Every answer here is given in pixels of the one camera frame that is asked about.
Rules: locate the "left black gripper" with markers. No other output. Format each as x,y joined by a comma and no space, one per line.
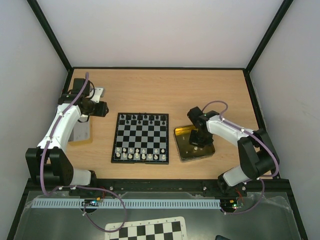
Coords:
101,112

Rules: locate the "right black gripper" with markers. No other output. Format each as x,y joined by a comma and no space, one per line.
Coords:
198,136

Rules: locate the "gold tin with pieces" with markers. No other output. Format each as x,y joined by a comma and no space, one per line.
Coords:
186,151

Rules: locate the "silver gold tin lid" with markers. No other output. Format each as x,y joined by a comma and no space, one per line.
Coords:
81,133

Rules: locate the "black silver chess board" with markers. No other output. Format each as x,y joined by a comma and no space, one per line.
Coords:
147,131

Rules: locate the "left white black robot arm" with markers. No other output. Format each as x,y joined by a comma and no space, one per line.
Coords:
48,163

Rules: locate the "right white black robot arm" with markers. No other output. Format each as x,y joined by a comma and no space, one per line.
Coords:
256,152

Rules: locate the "printed checkerboard sheet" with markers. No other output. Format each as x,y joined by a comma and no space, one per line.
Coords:
170,228

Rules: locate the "black phone corner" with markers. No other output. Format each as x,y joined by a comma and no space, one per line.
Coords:
220,237

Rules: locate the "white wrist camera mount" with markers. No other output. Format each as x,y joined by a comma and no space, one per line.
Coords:
96,94

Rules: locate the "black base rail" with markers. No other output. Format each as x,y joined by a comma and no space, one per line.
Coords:
206,187

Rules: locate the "black aluminium frame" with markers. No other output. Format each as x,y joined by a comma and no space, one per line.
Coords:
284,7

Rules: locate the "white slotted cable duct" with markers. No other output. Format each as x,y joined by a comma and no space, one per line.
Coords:
73,203

